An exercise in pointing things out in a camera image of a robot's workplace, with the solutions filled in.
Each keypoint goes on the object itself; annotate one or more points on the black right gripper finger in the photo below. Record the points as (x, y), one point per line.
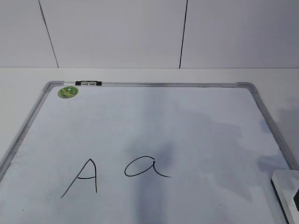
(295, 200)

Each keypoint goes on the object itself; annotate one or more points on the white rectangular board eraser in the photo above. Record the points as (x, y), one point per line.
(284, 183)

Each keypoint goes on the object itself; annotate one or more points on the green round magnet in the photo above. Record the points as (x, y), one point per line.
(68, 92)

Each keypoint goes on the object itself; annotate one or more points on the white board with aluminium frame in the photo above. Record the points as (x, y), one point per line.
(130, 153)

